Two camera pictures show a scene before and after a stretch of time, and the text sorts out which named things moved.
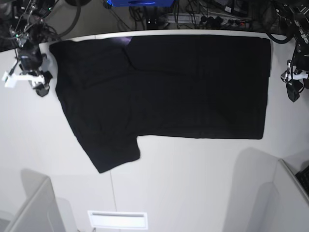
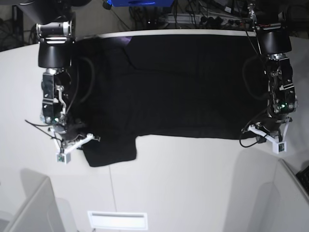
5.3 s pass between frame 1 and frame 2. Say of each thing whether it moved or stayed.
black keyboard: stayed
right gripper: moved
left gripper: moved
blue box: stayed
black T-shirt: stayed
